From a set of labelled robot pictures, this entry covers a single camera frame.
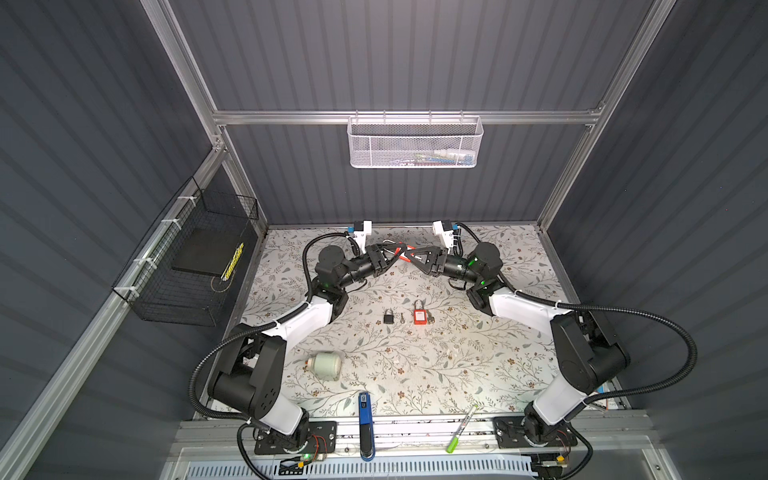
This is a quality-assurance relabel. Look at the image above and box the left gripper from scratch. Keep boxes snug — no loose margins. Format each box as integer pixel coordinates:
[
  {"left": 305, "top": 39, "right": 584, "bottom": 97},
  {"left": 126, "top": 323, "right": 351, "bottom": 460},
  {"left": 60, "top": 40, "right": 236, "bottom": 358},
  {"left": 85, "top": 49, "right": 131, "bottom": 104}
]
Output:
[{"left": 336, "top": 244, "right": 404, "bottom": 294}]

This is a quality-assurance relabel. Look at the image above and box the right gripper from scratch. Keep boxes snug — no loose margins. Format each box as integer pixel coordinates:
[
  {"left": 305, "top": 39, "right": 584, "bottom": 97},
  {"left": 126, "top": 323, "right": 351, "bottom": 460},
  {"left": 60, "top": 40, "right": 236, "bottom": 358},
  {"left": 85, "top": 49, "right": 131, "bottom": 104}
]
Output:
[{"left": 405, "top": 251, "right": 480, "bottom": 289}]

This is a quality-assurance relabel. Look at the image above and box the red padlock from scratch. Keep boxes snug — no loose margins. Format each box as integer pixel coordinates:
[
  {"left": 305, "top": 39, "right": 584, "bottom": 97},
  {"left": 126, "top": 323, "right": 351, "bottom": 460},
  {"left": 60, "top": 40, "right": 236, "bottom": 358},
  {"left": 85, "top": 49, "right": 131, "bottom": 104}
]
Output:
[
  {"left": 413, "top": 299, "right": 429, "bottom": 326},
  {"left": 391, "top": 243, "right": 413, "bottom": 261}
]

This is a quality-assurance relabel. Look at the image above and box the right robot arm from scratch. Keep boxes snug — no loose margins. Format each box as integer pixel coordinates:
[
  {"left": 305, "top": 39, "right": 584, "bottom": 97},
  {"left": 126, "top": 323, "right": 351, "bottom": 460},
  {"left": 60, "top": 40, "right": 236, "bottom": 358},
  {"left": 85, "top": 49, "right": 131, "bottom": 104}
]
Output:
[{"left": 405, "top": 242, "right": 630, "bottom": 446}]

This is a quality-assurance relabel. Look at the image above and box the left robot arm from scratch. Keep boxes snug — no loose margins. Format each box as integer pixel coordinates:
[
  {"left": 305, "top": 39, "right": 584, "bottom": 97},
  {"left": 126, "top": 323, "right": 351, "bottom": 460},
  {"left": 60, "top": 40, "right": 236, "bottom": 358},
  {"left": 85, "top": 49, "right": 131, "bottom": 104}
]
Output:
[{"left": 194, "top": 233, "right": 408, "bottom": 442}]

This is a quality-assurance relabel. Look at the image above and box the pale green cup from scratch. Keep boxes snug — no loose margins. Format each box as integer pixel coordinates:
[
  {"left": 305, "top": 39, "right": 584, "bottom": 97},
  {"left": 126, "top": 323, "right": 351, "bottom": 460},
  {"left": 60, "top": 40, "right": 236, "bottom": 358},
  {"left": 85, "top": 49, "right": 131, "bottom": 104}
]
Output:
[{"left": 306, "top": 352, "right": 342, "bottom": 381}]

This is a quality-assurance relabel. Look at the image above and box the yellow brush in basket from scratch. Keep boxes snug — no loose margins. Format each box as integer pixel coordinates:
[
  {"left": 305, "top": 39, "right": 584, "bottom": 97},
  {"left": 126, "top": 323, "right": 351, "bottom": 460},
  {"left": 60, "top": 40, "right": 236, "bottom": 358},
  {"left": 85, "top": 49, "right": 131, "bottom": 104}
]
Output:
[{"left": 220, "top": 242, "right": 244, "bottom": 282}]

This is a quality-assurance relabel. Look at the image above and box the blue utility knife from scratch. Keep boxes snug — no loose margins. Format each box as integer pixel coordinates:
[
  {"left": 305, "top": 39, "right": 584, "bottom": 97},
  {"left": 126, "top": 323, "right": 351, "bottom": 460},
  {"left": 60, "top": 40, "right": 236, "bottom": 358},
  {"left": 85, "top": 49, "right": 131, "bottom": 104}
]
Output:
[{"left": 358, "top": 391, "right": 375, "bottom": 462}]

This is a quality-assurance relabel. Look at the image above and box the black pad in basket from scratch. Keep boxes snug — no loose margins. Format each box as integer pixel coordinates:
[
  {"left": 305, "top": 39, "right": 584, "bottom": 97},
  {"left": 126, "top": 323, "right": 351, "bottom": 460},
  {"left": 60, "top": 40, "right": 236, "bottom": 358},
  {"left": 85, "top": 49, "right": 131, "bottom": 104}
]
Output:
[{"left": 171, "top": 228, "right": 243, "bottom": 277}]

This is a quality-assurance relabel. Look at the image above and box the green marker pen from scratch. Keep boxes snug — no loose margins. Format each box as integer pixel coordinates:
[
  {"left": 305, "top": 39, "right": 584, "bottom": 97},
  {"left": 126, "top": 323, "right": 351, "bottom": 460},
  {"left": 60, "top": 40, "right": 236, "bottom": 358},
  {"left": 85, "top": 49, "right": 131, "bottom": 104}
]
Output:
[{"left": 445, "top": 404, "right": 479, "bottom": 454}]

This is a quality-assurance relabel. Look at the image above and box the white vent strip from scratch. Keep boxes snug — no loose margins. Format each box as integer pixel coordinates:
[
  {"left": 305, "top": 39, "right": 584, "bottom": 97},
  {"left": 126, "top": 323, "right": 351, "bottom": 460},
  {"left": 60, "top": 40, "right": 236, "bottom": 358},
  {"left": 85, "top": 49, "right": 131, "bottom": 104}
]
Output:
[{"left": 185, "top": 457, "right": 535, "bottom": 480}]

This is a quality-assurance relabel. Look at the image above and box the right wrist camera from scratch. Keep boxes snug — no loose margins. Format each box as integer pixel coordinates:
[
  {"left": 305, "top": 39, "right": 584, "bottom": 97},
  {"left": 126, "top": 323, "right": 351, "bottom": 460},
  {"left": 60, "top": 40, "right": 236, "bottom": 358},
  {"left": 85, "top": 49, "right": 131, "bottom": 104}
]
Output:
[{"left": 432, "top": 220, "right": 458, "bottom": 252}]

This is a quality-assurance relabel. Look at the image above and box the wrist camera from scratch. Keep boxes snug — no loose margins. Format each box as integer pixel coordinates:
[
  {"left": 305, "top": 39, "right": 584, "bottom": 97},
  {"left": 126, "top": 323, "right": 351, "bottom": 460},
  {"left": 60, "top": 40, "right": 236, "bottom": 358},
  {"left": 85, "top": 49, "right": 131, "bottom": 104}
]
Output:
[
  {"left": 349, "top": 220, "right": 372, "bottom": 253},
  {"left": 432, "top": 220, "right": 458, "bottom": 252}
]

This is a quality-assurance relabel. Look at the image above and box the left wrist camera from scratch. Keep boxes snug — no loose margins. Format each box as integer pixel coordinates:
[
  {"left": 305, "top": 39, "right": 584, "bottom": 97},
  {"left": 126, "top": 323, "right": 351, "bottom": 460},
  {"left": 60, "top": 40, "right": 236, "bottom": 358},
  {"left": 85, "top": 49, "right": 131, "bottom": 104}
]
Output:
[{"left": 349, "top": 220, "right": 372, "bottom": 253}]

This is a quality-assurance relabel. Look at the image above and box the white wire basket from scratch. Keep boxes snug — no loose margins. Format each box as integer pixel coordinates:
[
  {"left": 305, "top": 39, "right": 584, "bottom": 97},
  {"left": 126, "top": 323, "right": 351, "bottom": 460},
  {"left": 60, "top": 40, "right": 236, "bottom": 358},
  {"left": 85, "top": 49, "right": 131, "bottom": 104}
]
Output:
[{"left": 346, "top": 114, "right": 484, "bottom": 169}]

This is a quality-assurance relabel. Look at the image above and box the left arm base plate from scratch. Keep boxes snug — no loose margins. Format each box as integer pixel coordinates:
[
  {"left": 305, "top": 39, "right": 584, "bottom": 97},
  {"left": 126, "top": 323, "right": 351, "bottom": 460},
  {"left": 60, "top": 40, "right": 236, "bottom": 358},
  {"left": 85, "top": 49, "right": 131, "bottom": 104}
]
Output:
[{"left": 253, "top": 421, "right": 338, "bottom": 455}]

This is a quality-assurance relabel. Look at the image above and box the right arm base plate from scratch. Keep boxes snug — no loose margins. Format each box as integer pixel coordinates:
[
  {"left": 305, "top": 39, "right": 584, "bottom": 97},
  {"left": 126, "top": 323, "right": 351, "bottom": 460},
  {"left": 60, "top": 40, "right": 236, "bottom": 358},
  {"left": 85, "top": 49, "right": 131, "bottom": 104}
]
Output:
[{"left": 492, "top": 416, "right": 579, "bottom": 449}]

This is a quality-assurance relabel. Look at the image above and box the black wire basket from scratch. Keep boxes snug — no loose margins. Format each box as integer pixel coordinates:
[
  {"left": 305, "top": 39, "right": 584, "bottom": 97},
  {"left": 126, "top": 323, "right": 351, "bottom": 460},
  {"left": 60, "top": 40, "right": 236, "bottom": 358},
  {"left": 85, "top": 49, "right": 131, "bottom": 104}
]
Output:
[{"left": 113, "top": 179, "right": 260, "bottom": 327}]

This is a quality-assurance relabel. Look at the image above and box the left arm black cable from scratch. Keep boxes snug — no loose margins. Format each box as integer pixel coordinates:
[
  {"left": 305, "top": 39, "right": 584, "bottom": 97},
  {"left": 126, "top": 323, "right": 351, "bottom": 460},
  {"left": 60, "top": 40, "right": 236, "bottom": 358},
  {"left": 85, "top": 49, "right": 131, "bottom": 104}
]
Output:
[{"left": 188, "top": 231, "right": 358, "bottom": 480}]

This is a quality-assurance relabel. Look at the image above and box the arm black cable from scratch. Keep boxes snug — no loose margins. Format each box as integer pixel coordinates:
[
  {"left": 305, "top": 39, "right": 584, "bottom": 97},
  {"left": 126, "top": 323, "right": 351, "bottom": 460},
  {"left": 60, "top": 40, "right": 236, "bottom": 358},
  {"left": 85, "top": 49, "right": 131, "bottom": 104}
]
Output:
[
  {"left": 188, "top": 231, "right": 358, "bottom": 480},
  {"left": 457, "top": 221, "right": 698, "bottom": 406}
]

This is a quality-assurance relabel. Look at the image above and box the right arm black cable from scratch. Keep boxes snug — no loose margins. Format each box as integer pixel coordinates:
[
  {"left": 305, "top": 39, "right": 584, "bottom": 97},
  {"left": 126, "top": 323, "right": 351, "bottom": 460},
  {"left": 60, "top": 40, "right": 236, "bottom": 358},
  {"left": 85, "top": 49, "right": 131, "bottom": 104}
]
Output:
[{"left": 457, "top": 221, "right": 698, "bottom": 406}]

